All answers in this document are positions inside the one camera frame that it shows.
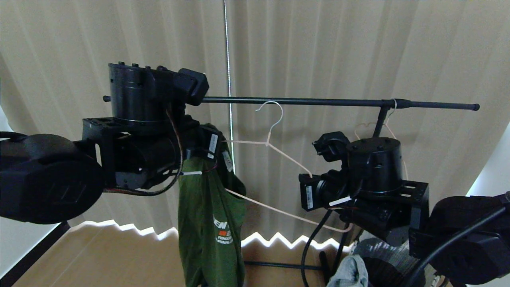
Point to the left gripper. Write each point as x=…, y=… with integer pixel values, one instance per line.
x=151, y=159

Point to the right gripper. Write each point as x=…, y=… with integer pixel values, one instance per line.
x=318, y=191

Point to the pink clothes hanger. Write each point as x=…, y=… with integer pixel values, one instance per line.
x=287, y=157
x=360, y=127

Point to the green printed t-shirt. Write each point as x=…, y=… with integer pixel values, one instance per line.
x=207, y=223

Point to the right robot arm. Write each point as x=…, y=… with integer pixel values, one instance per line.
x=458, y=231

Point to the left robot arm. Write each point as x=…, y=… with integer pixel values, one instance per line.
x=40, y=179

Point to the white laundry basket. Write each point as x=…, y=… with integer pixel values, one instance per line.
x=382, y=255

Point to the black clothes rack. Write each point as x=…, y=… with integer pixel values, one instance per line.
x=299, y=101

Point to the pale grey shorts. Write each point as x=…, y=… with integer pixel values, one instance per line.
x=350, y=275

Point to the beige curtain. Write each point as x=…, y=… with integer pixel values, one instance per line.
x=318, y=48

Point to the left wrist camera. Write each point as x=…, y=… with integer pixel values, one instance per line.
x=193, y=85

